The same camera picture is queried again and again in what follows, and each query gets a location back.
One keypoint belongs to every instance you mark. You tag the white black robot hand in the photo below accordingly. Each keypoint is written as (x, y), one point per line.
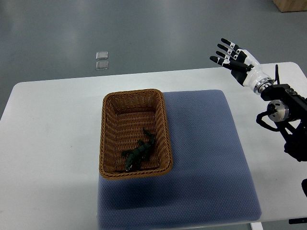
(244, 67)

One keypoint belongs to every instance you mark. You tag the dark green toy crocodile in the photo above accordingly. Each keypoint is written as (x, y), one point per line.
(143, 151)

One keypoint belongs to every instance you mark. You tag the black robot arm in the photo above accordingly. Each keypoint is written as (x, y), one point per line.
(286, 113)

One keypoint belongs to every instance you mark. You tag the brown wicker basket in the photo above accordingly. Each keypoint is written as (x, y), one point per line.
(125, 117)

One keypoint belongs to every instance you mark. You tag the wooden box corner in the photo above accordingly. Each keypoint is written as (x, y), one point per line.
(291, 5)

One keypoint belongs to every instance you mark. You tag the blue grey fabric mat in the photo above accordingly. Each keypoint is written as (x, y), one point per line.
(210, 182)

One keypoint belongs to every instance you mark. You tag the upper clear floor tile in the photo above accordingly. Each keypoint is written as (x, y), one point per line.
(101, 55)

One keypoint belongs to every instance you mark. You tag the black table control panel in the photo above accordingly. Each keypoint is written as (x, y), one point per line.
(297, 220)

